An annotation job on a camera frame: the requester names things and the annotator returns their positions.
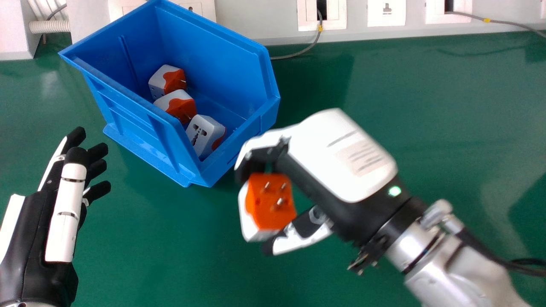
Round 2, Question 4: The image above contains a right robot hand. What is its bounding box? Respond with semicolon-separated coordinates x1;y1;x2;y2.
234;108;428;276

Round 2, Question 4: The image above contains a white wall socket plate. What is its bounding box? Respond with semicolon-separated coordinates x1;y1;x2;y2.
367;0;407;27
297;0;347;32
425;0;473;24
174;0;217;23

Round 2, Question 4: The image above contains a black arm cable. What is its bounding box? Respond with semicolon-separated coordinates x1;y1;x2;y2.
459;228;546;278

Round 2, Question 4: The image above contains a white corrugated hose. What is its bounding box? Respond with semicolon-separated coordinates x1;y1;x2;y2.
28;0;71;35

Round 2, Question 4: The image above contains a grey cable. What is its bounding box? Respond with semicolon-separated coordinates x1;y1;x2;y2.
445;10;546;40
269;9;323;61

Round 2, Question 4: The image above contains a blue plastic bin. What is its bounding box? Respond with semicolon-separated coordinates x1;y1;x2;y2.
58;0;281;188

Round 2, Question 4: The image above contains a white-and-orange plug adapter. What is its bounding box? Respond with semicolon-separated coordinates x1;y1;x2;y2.
238;173;298;243
154;89;197;125
148;64;188;100
186;114;227;161

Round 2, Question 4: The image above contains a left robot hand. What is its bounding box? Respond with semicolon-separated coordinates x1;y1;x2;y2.
0;126;112;307

